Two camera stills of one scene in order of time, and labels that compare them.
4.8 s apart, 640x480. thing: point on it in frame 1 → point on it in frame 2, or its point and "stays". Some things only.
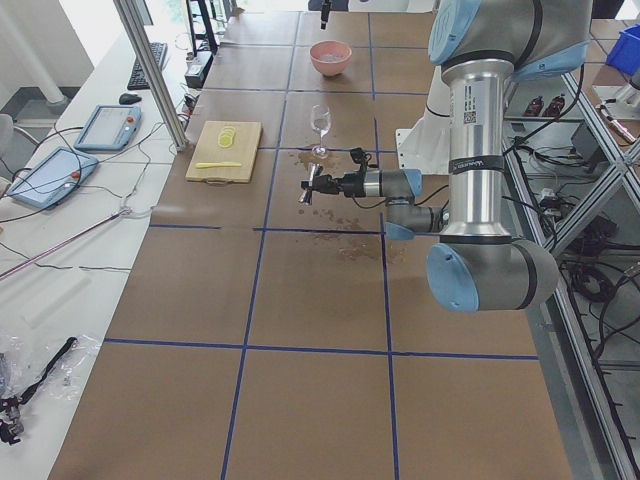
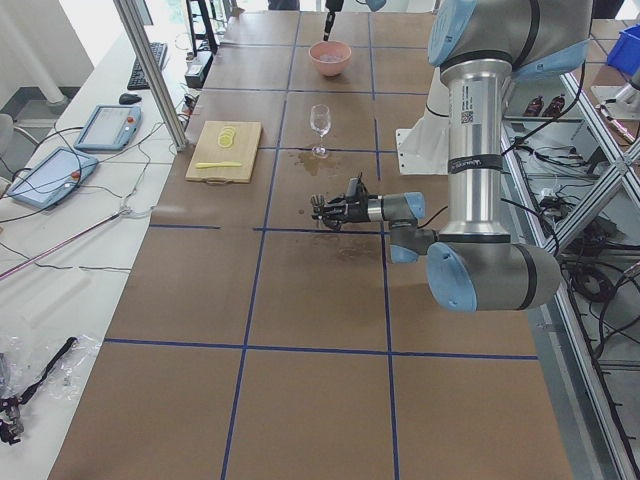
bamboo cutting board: (225, 152) stays
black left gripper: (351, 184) → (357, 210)
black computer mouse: (129, 99) stays
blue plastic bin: (625, 50) stays
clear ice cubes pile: (330, 57) stays
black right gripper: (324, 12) → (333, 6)
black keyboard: (137, 80) stays
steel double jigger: (314, 169) → (317, 202)
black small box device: (197, 71) stays
